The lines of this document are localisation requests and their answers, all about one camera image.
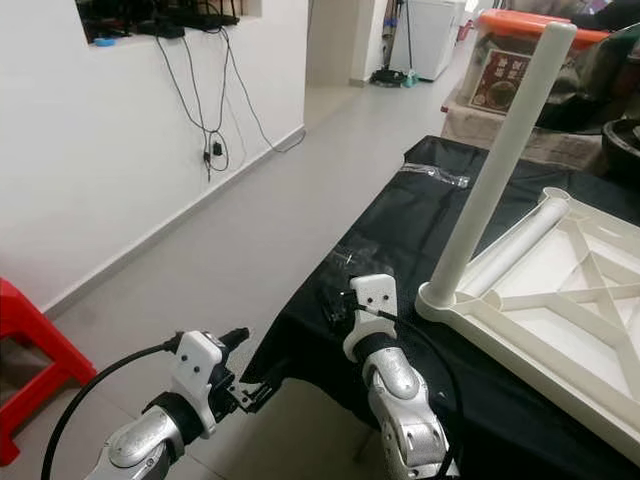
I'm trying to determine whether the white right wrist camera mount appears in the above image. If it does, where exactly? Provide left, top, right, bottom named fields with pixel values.
left=343, top=274, right=399, bottom=363

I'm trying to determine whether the black tablecloth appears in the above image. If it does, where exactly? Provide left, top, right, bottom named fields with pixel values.
left=240, top=135, right=640, bottom=480

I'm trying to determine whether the white plastic table top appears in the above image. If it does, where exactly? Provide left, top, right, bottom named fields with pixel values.
left=415, top=187, right=640, bottom=466

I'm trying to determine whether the green floor mop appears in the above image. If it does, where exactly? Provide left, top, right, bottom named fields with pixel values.
left=370, top=0, right=416, bottom=88

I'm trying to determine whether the black round basin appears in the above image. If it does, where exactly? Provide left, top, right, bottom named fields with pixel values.
left=600, top=118, right=640, bottom=186

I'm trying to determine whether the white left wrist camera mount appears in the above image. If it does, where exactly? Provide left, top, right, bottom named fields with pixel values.
left=170, top=330, right=226, bottom=436

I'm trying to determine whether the black electronic device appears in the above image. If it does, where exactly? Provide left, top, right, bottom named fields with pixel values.
left=75, top=0, right=246, bottom=43

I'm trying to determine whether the red plastic stool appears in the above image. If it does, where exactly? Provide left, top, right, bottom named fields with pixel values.
left=0, top=278, right=98, bottom=466

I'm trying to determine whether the clear tape strip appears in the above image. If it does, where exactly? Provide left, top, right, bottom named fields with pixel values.
left=398, top=162, right=473, bottom=189

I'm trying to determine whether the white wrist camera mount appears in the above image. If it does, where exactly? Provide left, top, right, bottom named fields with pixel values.
left=170, top=330, right=226, bottom=436
left=343, top=274, right=399, bottom=363

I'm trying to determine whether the orange lid storage box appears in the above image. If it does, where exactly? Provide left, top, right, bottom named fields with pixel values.
left=460, top=10, right=611, bottom=116

